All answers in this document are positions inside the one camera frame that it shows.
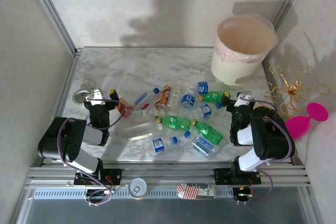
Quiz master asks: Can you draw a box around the green bottle yellow cap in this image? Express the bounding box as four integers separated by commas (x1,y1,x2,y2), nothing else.
156,115,192,131
198,90,231,103
191,119,224,145

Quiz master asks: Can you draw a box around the red yellow label bottle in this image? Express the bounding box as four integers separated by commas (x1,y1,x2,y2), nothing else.
119,98,137,116

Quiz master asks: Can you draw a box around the clear bottle blue cap stripe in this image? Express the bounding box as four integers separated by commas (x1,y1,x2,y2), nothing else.
134,87,160,107

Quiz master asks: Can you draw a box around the small clear bottle green label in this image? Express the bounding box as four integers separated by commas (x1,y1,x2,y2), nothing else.
130,109,165,120

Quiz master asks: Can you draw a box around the short blue label water bottle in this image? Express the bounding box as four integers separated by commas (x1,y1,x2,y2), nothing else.
180,92,196,109

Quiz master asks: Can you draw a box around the bottle with orange brown label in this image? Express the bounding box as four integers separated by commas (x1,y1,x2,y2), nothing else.
154,83,173,110

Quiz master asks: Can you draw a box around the clear bottle white green label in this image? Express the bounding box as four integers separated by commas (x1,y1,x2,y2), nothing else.
167,83,184,107

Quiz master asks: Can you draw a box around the cream waste bin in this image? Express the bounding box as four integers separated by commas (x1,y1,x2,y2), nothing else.
211,15,279,87

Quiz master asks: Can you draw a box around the translucent plastic bin liner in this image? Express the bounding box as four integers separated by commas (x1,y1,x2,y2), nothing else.
214,14,279,63

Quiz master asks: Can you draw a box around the black round dish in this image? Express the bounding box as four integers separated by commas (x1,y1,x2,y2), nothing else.
252,105,276,120

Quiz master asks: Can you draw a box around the clear tape roll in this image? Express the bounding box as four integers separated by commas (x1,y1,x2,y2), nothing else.
72,89,89,105

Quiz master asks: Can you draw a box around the large clear label-free bottle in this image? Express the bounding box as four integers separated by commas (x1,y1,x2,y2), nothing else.
117,122,163,138

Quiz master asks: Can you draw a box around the pink goblet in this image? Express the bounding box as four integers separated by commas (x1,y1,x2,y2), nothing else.
285,102,330,140

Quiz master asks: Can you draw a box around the left small circuit board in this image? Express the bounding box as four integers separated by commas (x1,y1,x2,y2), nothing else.
85,188,116,201

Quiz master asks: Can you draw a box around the small circuit board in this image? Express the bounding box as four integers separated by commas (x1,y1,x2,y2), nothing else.
232,187,254,204
85,188,116,201

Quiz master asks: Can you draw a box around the right small circuit board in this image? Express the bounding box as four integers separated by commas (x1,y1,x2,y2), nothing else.
232,187,254,204

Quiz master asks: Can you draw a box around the silver tin can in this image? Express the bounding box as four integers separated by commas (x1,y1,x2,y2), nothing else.
128,178,148,200

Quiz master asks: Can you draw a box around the red white small box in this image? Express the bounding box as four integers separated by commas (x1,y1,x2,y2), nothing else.
177,183,216,200

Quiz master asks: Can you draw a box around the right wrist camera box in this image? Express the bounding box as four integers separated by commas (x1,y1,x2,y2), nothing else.
235,90,254,108

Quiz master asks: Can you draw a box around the gold wire ornament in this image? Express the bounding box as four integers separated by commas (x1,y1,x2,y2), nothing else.
261,63,331,119

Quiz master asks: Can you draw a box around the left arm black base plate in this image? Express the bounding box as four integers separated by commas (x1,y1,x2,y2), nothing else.
73,168,123,186

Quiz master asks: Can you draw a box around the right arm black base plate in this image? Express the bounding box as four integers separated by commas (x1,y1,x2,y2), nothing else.
214,167,262,186

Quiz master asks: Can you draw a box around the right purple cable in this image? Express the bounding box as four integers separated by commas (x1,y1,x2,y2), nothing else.
236,97,295,206

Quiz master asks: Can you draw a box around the aluminium front rail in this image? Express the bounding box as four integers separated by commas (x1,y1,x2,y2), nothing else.
25,165,312,188

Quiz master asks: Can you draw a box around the slotted grey cable duct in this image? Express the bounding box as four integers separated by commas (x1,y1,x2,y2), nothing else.
31,187,237,200

